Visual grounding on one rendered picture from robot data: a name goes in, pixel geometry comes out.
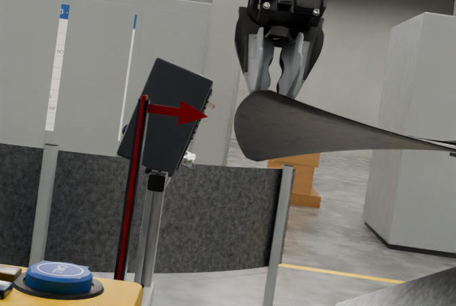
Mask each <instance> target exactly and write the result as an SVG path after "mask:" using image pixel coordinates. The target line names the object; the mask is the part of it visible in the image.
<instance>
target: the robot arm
mask: <svg viewBox="0 0 456 306"><path fill-rule="evenodd" d="M326 2H327V0H248V7H239V10H238V14H239V18H238V21H237V24H236V28H235V36H234V42H235V50H236V52H237V56H238V59H239V62H240V66H241V69H242V72H243V75H244V78H245V80H246V85H247V87H248V91H249V92H250V94H251V93H252V92H254V91H255V90H269V86H270V83H271V77H270V75H269V71H268V69H269V66H270V64H271V62H272V60H273V56H274V49H275V47H281V48H282V51H281V52H280V61H279V63H280V67H281V69H282V75H281V77H280V78H279V80H278V83H277V86H276V91H277V93H279V94H282V95H284V96H287V97H289V98H292V99H295V98H296V96H297V94H298V93H299V91H300V89H301V87H302V86H303V84H304V82H305V80H306V79H307V77H308V75H309V74H310V72H311V70H312V69H313V67H314V64H315V63H316V61H317V59H318V57H319V55H320V53H321V51H322V47H323V43H324V32H323V30H322V25H323V22H324V19H323V18H322V16H323V13H324V11H325V9H326Z"/></svg>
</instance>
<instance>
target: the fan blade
mask: <svg viewBox="0 0 456 306"><path fill-rule="evenodd" d="M234 131H235V137H236V139H237V142H238V144H239V146H240V149H241V150H242V153H243V154H244V156H245V157H246V158H248V159H251V160H253V161H256V162H258V161H264V160H268V159H276V158H281V157H290V156H295V155H306V154H312V153H325V152H334V151H354V150H369V149H410V150H432V151H452V152H456V140H430V139H425V138H417V137H414V136H407V135H403V134H399V133H395V132H390V131H388V130H383V129H380V128H376V127H373V126H370V125H366V124H364V123H360V122H358V121H354V120H351V119H348V118H345V117H342V116H339V115H336V114H334V113H330V112H328V111H324V110H322V109H319V108H316V107H313V106H311V105H308V104H305V103H303V102H300V101H298V100H295V99H292V98H289V97H287V96H284V95H282V94H279V93H277V92H274V91H272V90H255V91H254V92H252V93H251V94H249V95H248V96H247V97H245V99H243V101H242V102H241V103H240V105H239V107H238V108H237V111H236V112H235V117H234Z"/></svg>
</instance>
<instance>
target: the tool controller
mask: <svg viewBox="0 0 456 306"><path fill-rule="evenodd" d="M212 87H213V80H211V79H209V78H207V77H204V76H203V75H200V74H198V73H195V72H193V71H190V70H189V69H186V68H184V67H182V66H179V65H177V64H174V63H173V62H170V61H168V60H165V59H163V58H160V57H157V58H156V59H155V62H154V64H153V67H152V69H151V72H150V73H149V76H148V78H147V81H146V84H145V86H144V88H143V90H142V93H141V95H140V98H142V95H147V96H148V100H151V103H150V104H156V105H161V106H166V107H175V108H180V107H181V101H183V102H185V103H187V104H188V105H190V106H192V107H193V108H195V109H197V110H198V111H200V112H201V113H203V114H204V113H205V111H204V110H205V109H206V108H207V103H209V98H210V96H211V95H212V94H213V93H212ZM137 105H138V103H137V104H136V107H135V110H134V112H133V114H132V116H131V119H130V122H129V124H128V127H127V128H126V131H125V133H124V136H123V138H122V140H121V142H120V145H119V148H118V150H117V154H118V156H120V157H123V158H125V159H128V160H130V155H131V150H132V140H133V135H134V125H135V120H136V110H137ZM178 118H179V117H175V116H169V115H160V114H155V113H149V117H148V123H147V132H146V137H145V147H144V152H143V157H142V166H144V167H146V169H145V173H146V174H149V173H150V171H152V170H158V172H161V171H163V172H168V177H173V176H174V174H175V172H176V171H177V170H178V169H179V168H181V165H185V166H187V167H190V168H191V166H192V164H193V161H194V159H195V156H196V155H194V154H192V153H190V152H188V151H187V150H188V148H189V145H190V143H191V140H193V137H194V136H195V133H196V131H197V129H198V126H199V124H200V121H201V120H202V119H198V120H195V121H190V122H187V123H183V124H180V125H178Z"/></svg>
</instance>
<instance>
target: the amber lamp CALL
mask: <svg viewBox="0 0 456 306"><path fill-rule="evenodd" d="M21 274H22V268H21V267H13V266H8V265H0V281H5V282H13V281H14V280H15V279H16V278H17V277H19V276H20V275H21Z"/></svg>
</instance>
